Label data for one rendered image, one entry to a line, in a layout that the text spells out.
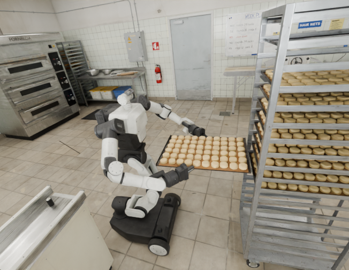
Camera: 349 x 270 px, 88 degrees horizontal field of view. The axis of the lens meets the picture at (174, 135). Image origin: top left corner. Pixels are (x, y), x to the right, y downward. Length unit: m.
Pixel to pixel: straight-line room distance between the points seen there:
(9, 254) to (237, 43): 4.80
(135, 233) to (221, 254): 0.81
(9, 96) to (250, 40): 5.09
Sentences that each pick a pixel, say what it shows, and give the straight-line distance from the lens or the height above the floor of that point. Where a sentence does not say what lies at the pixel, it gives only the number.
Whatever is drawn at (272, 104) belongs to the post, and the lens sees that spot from 0.95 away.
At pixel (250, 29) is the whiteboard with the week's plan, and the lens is 4.87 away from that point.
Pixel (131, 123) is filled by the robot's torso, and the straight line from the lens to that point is 1.24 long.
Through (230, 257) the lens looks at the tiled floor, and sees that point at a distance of 2.00.
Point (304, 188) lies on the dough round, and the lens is 1.38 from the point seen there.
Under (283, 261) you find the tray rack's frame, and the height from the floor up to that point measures 0.15.
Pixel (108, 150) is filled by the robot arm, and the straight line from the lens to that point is 1.08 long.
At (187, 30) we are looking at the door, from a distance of 5.08.
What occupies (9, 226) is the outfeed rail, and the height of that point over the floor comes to 0.88.
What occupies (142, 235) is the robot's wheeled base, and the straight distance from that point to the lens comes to 1.95.
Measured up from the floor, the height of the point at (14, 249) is 0.84.
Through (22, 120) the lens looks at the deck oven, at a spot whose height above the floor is 0.48.
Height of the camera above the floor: 1.77
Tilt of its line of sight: 30 degrees down
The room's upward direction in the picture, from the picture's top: 6 degrees counter-clockwise
